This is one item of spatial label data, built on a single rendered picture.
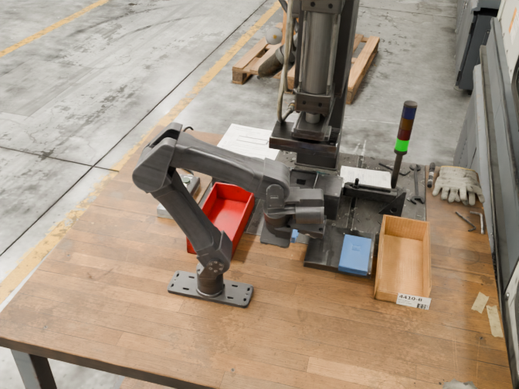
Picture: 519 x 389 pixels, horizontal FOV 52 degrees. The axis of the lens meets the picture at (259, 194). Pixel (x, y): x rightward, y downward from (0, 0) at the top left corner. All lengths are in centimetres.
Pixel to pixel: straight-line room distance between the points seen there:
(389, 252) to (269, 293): 35
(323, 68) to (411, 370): 71
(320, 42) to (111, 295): 77
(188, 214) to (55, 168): 245
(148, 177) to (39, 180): 240
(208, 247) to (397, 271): 51
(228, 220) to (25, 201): 197
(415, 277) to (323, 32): 64
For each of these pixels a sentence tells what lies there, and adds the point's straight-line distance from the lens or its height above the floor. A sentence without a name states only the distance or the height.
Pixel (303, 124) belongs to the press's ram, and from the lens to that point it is 140.
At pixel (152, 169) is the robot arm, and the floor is 127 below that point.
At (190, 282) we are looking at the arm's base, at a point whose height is 91.
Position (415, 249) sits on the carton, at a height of 90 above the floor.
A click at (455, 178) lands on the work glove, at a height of 92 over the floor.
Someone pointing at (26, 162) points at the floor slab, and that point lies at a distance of 365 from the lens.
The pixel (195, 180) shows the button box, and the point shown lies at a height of 93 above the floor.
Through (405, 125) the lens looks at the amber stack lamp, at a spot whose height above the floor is 114.
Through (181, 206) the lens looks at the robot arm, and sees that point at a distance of 112.
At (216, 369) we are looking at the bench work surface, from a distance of 117.
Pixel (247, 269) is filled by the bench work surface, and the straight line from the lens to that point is 136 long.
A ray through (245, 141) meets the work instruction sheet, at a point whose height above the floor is 90.
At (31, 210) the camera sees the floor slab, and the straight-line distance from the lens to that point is 321.
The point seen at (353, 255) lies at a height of 92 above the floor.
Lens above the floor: 185
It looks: 36 degrees down
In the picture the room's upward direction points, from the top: 2 degrees clockwise
